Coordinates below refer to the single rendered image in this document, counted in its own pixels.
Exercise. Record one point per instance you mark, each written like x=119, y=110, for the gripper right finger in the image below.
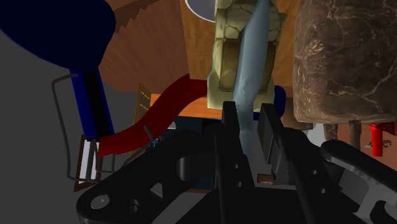
x=310, y=161

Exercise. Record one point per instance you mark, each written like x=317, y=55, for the orange wooden table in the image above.
x=198, y=108

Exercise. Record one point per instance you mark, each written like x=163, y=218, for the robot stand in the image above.
x=344, y=59

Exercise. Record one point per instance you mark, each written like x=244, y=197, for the blue-grey long tool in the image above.
x=252, y=62

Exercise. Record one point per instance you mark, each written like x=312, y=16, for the red cylinder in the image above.
x=377, y=142

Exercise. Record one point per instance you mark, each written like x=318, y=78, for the brown framed white picture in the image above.
x=82, y=169

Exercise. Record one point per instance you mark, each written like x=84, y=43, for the red curved slide shape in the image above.
x=139, y=133

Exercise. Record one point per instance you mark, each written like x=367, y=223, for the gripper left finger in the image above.
x=161, y=173

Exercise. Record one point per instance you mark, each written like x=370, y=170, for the dark blue rounded object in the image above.
x=280, y=99

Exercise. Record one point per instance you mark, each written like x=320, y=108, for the beige stone block figure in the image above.
x=225, y=62

